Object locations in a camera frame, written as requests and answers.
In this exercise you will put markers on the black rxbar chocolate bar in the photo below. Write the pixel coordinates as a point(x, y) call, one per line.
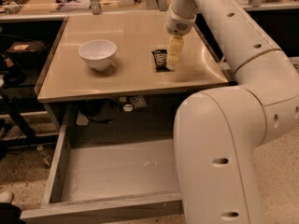
point(160, 59)

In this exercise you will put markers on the beige top cabinet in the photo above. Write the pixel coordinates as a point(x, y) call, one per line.
point(136, 35)

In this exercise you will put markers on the plastic bottle on floor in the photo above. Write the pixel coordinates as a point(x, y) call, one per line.
point(45, 155)

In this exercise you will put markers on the white shoe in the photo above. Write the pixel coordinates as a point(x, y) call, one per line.
point(6, 197)

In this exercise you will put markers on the black metal stand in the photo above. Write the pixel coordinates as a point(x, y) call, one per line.
point(30, 138)

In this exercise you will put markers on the open grey wooden drawer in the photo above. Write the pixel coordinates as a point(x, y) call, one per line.
point(111, 172)

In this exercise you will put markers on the white ceramic bowl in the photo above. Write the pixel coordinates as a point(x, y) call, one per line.
point(98, 54)

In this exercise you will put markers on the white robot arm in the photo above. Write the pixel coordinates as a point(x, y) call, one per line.
point(216, 130)

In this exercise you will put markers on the sticker label under tabletop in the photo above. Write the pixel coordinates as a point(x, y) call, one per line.
point(138, 101)

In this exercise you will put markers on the black bag with label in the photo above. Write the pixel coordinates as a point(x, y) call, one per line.
point(27, 51)

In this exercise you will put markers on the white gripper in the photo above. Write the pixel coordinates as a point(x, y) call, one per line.
point(178, 24)

